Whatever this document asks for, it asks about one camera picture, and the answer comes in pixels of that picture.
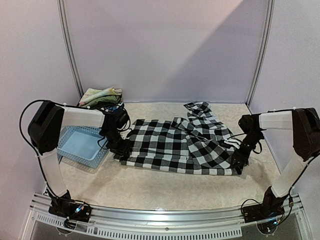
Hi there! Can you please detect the aluminium frame post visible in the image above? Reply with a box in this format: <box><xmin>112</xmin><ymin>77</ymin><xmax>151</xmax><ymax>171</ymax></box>
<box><xmin>57</xmin><ymin>0</ymin><xmax>84</xmax><ymax>98</ymax></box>
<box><xmin>245</xmin><ymin>0</ymin><xmax>275</xmax><ymax>108</ymax></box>

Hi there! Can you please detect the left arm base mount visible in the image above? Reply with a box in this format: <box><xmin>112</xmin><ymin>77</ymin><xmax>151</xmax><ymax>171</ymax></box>
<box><xmin>48</xmin><ymin>197</ymin><xmax>92</xmax><ymax>223</ymax></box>

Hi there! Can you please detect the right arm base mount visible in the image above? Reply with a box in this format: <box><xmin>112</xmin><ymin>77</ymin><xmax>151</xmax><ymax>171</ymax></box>
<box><xmin>240</xmin><ymin>187</ymin><xmax>293</xmax><ymax>223</ymax></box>

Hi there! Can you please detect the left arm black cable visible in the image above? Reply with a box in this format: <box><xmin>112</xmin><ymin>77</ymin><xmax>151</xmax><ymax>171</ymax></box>
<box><xmin>18</xmin><ymin>99</ymin><xmax>126</xmax><ymax>201</ymax></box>

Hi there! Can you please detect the right aluminium frame post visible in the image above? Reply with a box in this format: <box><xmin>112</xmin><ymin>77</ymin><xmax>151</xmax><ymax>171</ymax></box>
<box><xmin>245</xmin><ymin>0</ymin><xmax>275</xmax><ymax>108</ymax></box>

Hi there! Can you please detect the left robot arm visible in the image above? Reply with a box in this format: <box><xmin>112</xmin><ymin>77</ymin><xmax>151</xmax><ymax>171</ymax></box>
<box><xmin>27</xmin><ymin>99</ymin><xmax>130</xmax><ymax>217</ymax></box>

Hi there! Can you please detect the light blue plastic basket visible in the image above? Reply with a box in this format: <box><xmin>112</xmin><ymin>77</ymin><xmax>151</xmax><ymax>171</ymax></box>
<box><xmin>57</xmin><ymin>126</ymin><xmax>109</xmax><ymax>169</ymax></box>

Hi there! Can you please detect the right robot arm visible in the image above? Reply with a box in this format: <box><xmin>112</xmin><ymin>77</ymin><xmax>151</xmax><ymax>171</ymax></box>
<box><xmin>233</xmin><ymin>129</ymin><xmax>320</xmax><ymax>204</ymax></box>

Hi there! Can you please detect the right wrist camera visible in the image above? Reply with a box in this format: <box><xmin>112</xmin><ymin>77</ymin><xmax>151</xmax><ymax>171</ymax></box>
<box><xmin>219</xmin><ymin>138</ymin><xmax>242</xmax><ymax>149</ymax></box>

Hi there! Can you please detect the aluminium front rail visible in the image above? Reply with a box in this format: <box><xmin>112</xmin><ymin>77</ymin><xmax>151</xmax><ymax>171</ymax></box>
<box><xmin>22</xmin><ymin>193</ymin><xmax>312</xmax><ymax>240</ymax></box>

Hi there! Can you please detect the green folded garment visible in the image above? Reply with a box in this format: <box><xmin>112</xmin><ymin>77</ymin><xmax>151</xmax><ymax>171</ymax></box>
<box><xmin>83</xmin><ymin>95</ymin><xmax>122</xmax><ymax>108</ymax></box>

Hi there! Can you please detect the left aluminium frame post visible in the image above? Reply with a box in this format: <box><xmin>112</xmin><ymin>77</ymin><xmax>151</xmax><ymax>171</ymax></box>
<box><xmin>57</xmin><ymin>0</ymin><xmax>84</xmax><ymax>98</ymax></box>

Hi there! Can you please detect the blue patterned garment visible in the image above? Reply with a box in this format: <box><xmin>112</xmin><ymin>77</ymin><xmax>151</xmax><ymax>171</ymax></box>
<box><xmin>106</xmin><ymin>102</ymin><xmax>125</xmax><ymax>113</ymax></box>

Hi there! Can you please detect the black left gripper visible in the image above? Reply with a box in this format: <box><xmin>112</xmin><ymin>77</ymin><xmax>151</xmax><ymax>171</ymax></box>
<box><xmin>101</xmin><ymin>128</ymin><xmax>131</xmax><ymax>158</ymax></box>

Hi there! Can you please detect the black white checkered shirt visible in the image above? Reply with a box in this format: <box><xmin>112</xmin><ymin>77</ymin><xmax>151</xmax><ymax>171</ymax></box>
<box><xmin>114</xmin><ymin>101</ymin><xmax>244</xmax><ymax>176</ymax></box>

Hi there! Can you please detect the floral pastel cloth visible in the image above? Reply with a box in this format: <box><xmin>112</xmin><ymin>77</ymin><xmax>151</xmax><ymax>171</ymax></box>
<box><xmin>79</xmin><ymin>87</ymin><xmax>123</xmax><ymax>106</ymax></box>

